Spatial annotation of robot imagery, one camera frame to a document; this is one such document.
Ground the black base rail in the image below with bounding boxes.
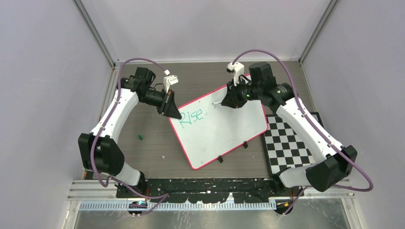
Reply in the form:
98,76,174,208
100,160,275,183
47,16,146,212
133,178,302,204

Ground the black white checkerboard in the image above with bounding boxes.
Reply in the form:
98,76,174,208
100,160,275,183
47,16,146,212
260,114,315,177

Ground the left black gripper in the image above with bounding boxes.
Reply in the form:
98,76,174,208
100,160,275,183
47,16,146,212
141,88,182,119

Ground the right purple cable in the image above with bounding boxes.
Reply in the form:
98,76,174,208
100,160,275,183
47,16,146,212
232,49,374,216

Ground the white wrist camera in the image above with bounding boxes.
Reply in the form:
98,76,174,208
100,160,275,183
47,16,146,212
163,70,179,94
226,62,245,86

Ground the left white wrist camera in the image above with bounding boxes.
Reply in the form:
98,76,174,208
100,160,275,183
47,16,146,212
163,70,179,94

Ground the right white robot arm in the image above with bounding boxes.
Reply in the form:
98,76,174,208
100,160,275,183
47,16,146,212
221,62,358,196

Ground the pink-framed whiteboard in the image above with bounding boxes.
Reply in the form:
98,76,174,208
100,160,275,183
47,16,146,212
169,85,267,170

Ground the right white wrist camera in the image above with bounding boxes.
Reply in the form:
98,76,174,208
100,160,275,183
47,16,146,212
226,62,245,86

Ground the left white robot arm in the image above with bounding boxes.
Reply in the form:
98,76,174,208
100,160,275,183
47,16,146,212
78,67,181,198

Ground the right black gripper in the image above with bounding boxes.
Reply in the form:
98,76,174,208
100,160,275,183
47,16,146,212
222,76,262,108

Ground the slotted cable duct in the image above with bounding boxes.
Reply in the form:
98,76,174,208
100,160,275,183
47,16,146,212
79,200,277,211

